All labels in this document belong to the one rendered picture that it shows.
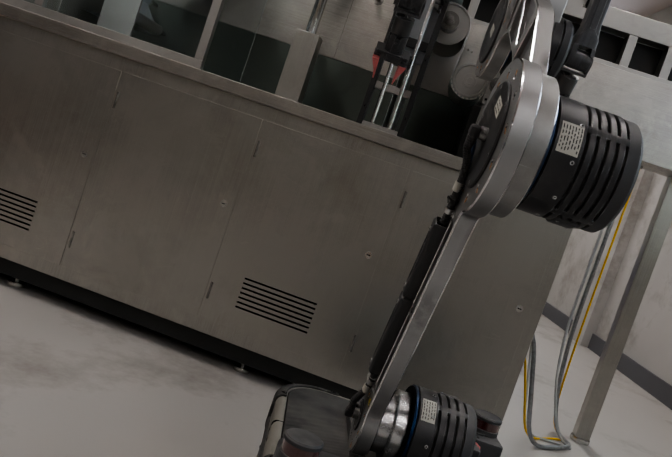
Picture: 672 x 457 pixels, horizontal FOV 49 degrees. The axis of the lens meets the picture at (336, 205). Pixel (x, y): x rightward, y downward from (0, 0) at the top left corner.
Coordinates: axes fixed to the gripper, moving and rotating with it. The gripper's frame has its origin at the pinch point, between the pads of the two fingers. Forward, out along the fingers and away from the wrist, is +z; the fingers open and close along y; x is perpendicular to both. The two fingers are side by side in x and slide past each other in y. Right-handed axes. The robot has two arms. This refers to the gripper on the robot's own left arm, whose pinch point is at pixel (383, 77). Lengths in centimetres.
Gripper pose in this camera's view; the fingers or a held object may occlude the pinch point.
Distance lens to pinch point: 223.8
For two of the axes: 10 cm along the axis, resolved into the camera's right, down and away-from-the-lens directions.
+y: -9.5, -3.2, -0.4
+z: -2.9, 7.9, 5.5
